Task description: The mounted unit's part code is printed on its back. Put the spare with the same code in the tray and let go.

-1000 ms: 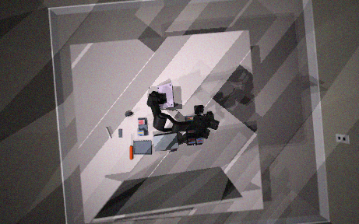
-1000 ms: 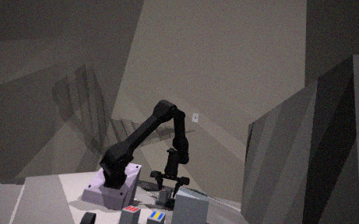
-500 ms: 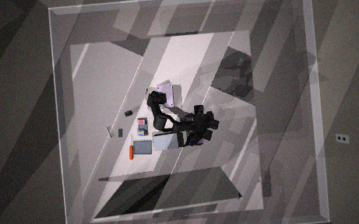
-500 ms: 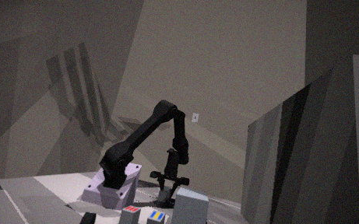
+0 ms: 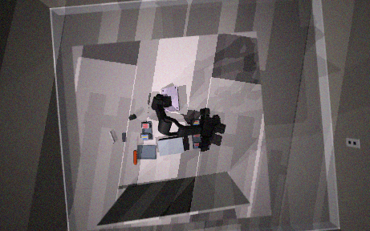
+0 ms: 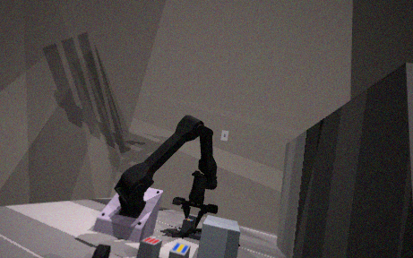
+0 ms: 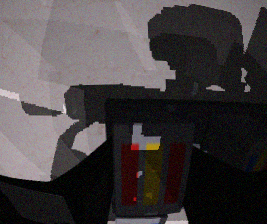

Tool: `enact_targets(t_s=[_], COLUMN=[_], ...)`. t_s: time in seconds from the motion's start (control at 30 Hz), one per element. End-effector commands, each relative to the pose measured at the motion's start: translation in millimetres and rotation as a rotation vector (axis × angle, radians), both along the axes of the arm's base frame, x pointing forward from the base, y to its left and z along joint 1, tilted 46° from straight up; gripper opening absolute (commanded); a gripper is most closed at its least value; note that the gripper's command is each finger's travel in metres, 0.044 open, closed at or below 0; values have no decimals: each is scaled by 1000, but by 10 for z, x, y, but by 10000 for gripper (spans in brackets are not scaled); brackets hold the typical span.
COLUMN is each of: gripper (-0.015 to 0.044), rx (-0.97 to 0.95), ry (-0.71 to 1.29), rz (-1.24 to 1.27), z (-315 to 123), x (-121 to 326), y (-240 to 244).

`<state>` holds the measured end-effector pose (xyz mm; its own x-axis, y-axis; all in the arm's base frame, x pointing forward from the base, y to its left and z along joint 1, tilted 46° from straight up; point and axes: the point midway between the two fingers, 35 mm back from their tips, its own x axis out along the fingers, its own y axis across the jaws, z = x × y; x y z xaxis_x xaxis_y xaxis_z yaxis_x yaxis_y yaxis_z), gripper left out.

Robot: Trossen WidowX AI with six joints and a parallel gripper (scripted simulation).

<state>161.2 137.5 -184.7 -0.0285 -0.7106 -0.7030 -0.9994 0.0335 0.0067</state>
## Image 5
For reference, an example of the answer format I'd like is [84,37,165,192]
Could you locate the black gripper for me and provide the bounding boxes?
[200,108,212,138]

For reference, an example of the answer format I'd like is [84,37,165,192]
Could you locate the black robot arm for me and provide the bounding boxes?
[151,94,226,137]

